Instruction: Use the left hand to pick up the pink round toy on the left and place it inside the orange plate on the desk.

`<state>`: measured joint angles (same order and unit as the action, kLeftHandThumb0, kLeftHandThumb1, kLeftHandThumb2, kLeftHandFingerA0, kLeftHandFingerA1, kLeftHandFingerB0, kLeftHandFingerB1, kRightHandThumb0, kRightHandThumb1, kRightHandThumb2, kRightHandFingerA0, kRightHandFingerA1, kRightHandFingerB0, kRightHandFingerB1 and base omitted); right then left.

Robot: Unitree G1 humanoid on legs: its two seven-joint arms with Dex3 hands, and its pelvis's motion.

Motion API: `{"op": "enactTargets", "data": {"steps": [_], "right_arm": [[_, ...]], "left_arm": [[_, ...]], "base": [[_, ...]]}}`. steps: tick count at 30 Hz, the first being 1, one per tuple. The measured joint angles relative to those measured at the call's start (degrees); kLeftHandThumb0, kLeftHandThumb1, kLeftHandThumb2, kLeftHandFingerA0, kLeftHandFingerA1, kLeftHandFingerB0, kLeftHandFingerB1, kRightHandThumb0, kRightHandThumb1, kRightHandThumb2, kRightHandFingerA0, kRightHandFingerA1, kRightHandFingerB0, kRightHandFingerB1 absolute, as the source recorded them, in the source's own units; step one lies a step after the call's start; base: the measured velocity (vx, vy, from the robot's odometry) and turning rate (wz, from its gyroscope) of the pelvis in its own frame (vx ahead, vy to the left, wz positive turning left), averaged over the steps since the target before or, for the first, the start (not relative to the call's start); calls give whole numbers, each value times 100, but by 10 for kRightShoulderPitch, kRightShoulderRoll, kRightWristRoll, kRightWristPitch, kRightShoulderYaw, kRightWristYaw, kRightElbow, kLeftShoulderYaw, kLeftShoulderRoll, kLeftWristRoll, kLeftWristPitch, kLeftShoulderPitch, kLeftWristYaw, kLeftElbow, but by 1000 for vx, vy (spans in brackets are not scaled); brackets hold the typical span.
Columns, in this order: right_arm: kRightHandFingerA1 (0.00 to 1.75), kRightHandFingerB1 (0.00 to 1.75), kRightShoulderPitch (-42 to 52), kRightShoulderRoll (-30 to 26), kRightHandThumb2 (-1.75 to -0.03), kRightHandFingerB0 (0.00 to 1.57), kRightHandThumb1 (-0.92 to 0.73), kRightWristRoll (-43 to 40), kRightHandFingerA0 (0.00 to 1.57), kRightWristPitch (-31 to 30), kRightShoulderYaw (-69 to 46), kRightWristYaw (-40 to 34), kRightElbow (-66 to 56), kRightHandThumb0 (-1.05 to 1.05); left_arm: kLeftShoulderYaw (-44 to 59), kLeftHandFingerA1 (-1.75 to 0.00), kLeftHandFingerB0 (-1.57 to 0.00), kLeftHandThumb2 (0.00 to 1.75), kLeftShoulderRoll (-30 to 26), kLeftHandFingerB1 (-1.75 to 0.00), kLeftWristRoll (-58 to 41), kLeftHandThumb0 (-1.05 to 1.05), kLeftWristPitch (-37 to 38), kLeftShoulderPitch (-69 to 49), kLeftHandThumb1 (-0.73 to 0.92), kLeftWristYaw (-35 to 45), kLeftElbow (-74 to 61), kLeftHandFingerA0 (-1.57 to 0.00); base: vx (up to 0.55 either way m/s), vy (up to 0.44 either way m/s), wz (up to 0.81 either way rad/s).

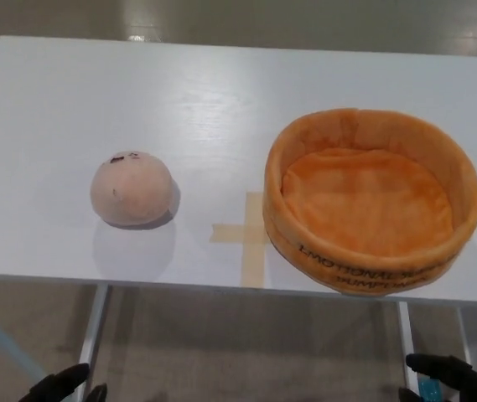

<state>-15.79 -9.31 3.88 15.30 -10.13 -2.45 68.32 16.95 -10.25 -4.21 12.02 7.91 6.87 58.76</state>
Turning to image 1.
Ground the white table leg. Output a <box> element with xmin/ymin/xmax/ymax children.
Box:
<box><xmin>71</xmin><ymin>283</ymin><xmax>114</xmax><ymax>402</ymax></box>
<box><xmin>397</xmin><ymin>301</ymin><xmax>422</xmax><ymax>402</ymax></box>

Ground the pink round plush toy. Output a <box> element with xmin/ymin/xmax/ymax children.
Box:
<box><xmin>89</xmin><ymin>151</ymin><xmax>178</xmax><ymax>229</ymax></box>

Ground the short beige tape strip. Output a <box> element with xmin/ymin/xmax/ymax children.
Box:
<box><xmin>209</xmin><ymin>223</ymin><xmax>271</xmax><ymax>245</ymax></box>

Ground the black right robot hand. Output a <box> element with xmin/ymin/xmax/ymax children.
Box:
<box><xmin>397</xmin><ymin>353</ymin><xmax>477</xmax><ymax>402</ymax></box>

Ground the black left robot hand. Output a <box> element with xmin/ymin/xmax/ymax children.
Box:
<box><xmin>18</xmin><ymin>363</ymin><xmax>109</xmax><ymax>402</ymax></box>

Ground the orange plush plate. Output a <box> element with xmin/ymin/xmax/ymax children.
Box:
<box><xmin>262</xmin><ymin>105</ymin><xmax>477</xmax><ymax>296</ymax></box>

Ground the long beige tape strip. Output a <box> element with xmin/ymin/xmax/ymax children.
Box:
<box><xmin>239</xmin><ymin>191</ymin><xmax>270</xmax><ymax>290</ymax></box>

